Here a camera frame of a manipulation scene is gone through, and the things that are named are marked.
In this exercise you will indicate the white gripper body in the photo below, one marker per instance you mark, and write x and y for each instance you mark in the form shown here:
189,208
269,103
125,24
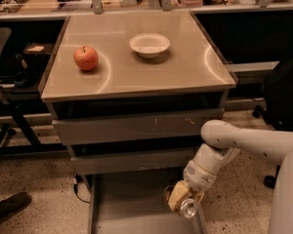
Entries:
199,175

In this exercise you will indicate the white bowl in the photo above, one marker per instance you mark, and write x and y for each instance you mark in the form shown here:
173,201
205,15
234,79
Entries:
149,45

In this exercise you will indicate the grey drawer cabinet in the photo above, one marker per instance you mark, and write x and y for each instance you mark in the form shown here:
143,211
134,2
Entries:
190,75

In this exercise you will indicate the bottom grey open drawer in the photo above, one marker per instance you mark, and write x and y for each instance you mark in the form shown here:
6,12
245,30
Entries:
133,203

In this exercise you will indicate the middle grey drawer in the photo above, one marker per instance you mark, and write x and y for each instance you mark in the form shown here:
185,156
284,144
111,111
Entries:
133,161

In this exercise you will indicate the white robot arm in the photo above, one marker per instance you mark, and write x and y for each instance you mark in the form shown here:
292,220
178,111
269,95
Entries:
221,143

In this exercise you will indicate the red apple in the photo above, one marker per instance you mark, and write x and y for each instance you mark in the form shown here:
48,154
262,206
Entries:
86,58

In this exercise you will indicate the dark shoe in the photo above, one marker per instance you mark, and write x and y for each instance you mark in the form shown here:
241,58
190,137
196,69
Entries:
13,205

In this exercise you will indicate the orange soda can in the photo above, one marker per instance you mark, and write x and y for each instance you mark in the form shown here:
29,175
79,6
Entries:
188,207

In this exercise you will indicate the black office chair right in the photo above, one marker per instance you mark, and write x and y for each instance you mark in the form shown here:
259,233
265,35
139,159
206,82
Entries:
278,96

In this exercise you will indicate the top grey drawer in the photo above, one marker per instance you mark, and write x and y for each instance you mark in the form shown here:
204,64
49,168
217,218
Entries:
134,126

